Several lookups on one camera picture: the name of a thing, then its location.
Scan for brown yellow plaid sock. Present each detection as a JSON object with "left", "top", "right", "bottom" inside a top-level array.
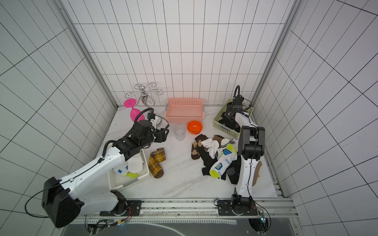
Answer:
[{"left": 148, "top": 148, "right": 166, "bottom": 179}]

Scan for white sock black striped cuff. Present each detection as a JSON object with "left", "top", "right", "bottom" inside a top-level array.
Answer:
[{"left": 128, "top": 154, "right": 143, "bottom": 174}]

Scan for white blue yellow sock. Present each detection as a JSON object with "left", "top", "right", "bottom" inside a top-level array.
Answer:
[{"left": 113, "top": 166, "right": 140, "bottom": 178}]

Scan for white sock neon yellow toe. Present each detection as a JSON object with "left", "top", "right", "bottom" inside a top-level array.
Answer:
[{"left": 209, "top": 144, "right": 237, "bottom": 179}]

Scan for brown argyle sock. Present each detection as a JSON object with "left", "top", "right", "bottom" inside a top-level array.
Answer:
[{"left": 191, "top": 134, "right": 208, "bottom": 160}]

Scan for black grey argyle sock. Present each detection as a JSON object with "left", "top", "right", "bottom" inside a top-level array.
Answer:
[{"left": 197, "top": 147, "right": 217, "bottom": 176}]

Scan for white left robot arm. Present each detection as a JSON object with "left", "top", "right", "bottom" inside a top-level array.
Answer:
[{"left": 41, "top": 108, "right": 169, "bottom": 228}]

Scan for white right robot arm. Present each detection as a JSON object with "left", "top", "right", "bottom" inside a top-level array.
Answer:
[{"left": 226, "top": 95, "right": 265, "bottom": 211}]

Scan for green perforated plastic basket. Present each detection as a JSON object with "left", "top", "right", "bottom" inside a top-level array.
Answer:
[{"left": 213, "top": 99, "right": 257, "bottom": 139}]

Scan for pink perforated plastic basket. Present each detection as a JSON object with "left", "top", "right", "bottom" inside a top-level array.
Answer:
[{"left": 164, "top": 98, "right": 204, "bottom": 124}]

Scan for white perforated plastic basket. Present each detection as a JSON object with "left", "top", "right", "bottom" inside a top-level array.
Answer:
[{"left": 108, "top": 149, "right": 150, "bottom": 190}]

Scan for pink plastic wine glass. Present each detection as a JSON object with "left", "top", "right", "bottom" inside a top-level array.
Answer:
[{"left": 124, "top": 98, "right": 141, "bottom": 122}]

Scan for clear plastic cup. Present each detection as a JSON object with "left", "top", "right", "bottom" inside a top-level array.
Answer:
[{"left": 174, "top": 124, "right": 187, "bottom": 141}]

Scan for chrome glass holder stand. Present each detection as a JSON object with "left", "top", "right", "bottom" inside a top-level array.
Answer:
[{"left": 125, "top": 82, "right": 164, "bottom": 108}]

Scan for plain white ankle sock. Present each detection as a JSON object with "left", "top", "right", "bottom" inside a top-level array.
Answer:
[{"left": 201, "top": 138, "right": 219, "bottom": 159}]

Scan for orange plastic bowl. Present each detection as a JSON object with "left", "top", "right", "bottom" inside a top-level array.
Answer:
[{"left": 187, "top": 121, "right": 203, "bottom": 135}]

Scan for black sock blue squares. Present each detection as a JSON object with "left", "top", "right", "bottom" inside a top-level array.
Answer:
[{"left": 221, "top": 165, "right": 241, "bottom": 184}]

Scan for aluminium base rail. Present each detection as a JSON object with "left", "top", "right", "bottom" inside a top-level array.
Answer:
[{"left": 67, "top": 198, "right": 296, "bottom": 225}]

